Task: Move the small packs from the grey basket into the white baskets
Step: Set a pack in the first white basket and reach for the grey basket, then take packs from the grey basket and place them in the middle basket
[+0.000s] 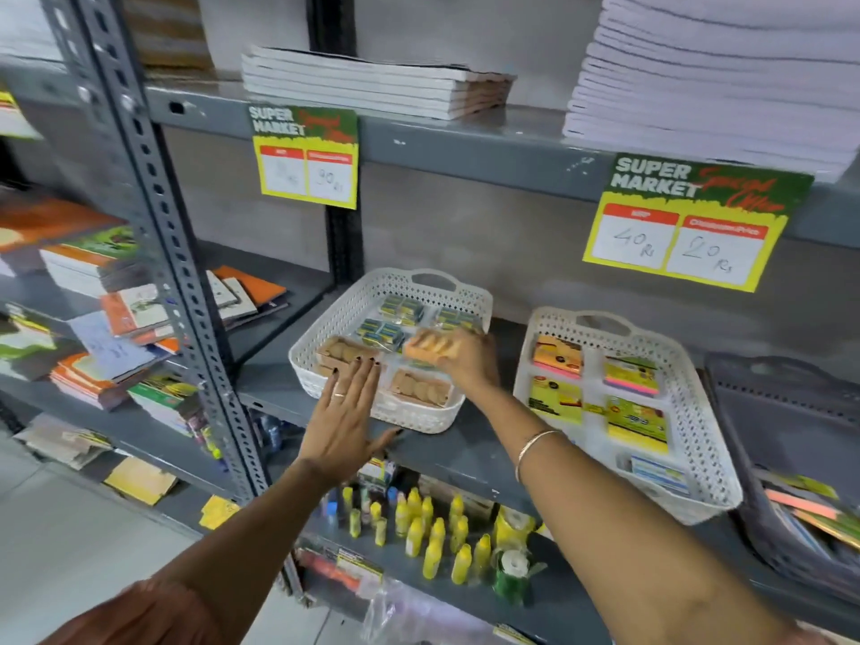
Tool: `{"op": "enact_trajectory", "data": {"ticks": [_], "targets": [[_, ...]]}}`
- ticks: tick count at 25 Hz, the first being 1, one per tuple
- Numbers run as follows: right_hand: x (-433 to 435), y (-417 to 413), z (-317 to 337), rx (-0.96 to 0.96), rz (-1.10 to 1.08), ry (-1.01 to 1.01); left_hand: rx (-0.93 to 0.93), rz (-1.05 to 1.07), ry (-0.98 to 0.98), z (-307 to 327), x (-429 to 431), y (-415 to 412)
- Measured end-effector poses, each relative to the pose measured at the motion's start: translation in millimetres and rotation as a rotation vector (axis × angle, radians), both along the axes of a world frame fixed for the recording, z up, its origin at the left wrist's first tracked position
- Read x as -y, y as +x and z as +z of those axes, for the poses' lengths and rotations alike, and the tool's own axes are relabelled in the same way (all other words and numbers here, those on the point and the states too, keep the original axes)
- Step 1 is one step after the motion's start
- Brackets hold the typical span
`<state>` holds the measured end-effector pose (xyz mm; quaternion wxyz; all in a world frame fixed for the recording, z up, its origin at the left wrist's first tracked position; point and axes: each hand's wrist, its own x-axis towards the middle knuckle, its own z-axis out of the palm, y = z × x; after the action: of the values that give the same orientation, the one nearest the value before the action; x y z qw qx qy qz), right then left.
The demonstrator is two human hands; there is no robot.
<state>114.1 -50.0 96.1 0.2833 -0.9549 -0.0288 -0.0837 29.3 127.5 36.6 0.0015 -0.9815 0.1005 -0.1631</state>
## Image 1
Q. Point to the stack of green orange books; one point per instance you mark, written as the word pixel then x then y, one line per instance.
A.
pixel 94 258

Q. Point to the grey metal shelf rack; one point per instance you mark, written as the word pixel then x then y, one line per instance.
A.
pixel 470 144
pixel 64 46

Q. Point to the white blue note pack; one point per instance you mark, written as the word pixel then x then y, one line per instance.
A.
pixel 662 475

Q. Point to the orange pink sticky note pack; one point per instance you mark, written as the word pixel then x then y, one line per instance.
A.
pixel 557 357

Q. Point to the brown cardboard box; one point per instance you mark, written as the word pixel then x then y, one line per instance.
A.
pixel 463 497

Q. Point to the grey plastic basket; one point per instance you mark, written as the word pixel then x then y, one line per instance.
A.
pixel 772 402

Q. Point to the yellow green sticky note pack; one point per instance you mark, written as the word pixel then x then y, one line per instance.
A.
pixel 555 400

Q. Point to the stack of orange edged books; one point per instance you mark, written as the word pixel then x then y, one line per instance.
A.
pixel 87 386

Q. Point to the clear plastic bag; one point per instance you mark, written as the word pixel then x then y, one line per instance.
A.
pixel 416 614

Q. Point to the low stack of white notebooks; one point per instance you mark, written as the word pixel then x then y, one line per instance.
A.
pixel 376 83

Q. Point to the large yellow sticky note pack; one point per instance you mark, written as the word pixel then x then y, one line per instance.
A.
pixel 637 426

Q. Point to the colourful stationery in basket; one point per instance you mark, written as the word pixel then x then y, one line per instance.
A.
pixel 813 507

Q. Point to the green blue small packet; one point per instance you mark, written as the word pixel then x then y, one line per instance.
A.
pixel 457 319
pixel 402 310
pixel 379 333

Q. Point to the group of yellow glue bottles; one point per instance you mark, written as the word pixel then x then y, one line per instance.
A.
pixel 433 530

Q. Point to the pile of orange books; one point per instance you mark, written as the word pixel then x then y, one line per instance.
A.
pixel 47 218

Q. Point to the yellow plastic packet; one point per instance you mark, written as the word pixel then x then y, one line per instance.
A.
pixel 512 527

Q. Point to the person's right fingers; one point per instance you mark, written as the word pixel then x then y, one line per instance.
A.
pixel 440 342

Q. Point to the stack of green cover books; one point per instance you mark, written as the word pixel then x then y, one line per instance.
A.
pixel 164 399

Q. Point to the white paper sheet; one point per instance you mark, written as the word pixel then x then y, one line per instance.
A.
pixel 111 345

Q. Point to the orange cover notebook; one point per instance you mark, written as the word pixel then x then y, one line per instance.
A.
pixel 255 285

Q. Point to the small printed box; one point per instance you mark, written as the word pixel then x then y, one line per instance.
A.
pixel 377 471

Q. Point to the green white book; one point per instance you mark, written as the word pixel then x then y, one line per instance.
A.
pixel 27 342

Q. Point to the person's right hand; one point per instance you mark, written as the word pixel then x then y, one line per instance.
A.
pixel 474 362

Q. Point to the white cover notebook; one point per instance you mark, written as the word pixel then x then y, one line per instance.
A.
pixel 228 298

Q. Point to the pile of loose papers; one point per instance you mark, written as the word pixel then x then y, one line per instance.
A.
pixel 60 439

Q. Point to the person's left little finger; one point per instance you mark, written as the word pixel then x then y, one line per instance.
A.
pixel 325 401

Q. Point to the tall stack of white books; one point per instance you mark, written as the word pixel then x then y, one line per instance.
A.
pixel 725 73

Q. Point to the person's left hand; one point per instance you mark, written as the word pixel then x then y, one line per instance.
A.
pixel 339 436

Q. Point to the white perforated plastic basket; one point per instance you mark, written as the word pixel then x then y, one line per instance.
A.
pixel 702 429
pixel 366 298

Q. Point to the person's left forearm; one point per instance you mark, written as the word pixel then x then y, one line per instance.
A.
pixel 235 550

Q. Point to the person's left middle finger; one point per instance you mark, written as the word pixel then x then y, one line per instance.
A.
pixel 356 388

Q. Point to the orange packet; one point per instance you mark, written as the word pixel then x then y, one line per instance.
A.
pixel 420 355

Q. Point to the yellow shelf tag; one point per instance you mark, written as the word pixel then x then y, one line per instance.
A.
pixel 141 480
pixel 218 512

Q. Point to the person's right forearm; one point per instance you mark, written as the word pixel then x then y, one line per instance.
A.
pixel 605 530

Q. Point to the person's left thumb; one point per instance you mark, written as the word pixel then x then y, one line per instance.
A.
pixel 386 441

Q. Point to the stack of orange white books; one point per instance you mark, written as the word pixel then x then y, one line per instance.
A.
pixel 138 312

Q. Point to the brown box of round pieces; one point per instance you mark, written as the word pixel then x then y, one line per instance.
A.
pixel 420 389
pixel 342 352

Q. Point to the pink green sticky note pack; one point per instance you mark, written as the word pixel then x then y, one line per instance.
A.
pixel 631 377

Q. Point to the large green yellow price label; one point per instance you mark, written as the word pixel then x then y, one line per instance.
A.
pixel 692 221

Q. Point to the small green yellow price label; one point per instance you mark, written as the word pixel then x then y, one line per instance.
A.
pixel 306 157

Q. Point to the stack of brown books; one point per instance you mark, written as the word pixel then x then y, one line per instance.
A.
pixel 164 30

